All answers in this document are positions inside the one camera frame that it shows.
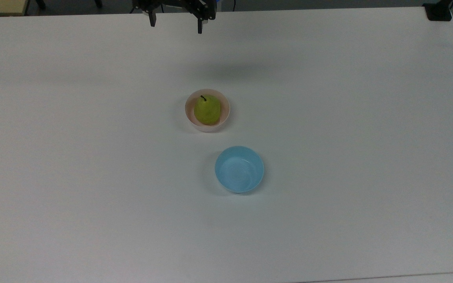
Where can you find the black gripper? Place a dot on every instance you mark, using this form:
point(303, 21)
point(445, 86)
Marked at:
point(179, 4)

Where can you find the green pear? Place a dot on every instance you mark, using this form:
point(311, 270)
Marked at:
point(207, 110)

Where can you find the pink bowl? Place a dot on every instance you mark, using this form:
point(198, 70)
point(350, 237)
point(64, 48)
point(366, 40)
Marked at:
point(205, 127)

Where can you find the light blue bowl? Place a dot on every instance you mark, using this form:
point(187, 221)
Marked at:
point(239, 169)

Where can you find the black chair leg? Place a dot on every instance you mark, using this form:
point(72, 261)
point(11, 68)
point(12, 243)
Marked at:
point(41, 4)
point(98, 3)

